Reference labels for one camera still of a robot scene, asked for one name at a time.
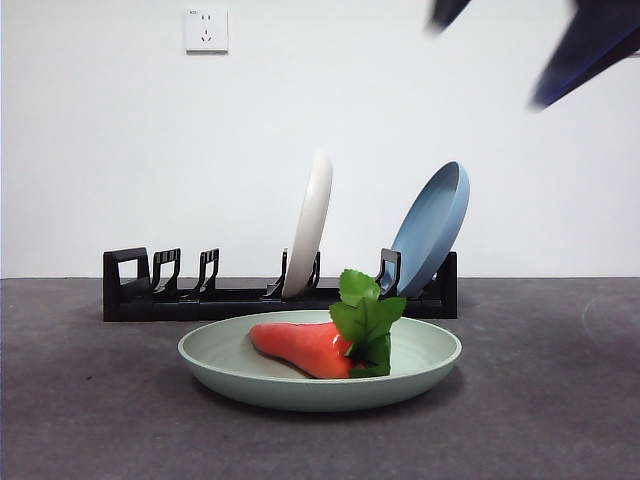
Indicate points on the black plate rack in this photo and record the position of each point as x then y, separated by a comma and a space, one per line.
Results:
225, 305

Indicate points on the green plate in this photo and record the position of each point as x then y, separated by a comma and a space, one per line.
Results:
300, 395

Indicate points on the orange carrot with green leaves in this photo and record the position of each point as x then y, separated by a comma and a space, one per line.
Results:
300, 345

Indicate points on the blue plate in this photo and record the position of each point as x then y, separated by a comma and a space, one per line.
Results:
430, 225

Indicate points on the white wall socket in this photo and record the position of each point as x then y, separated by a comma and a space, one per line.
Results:
207, 30

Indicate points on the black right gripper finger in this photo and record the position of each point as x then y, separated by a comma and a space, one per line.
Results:
595, 45
447, 12

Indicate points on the white plate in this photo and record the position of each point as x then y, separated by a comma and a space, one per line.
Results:
312, 225

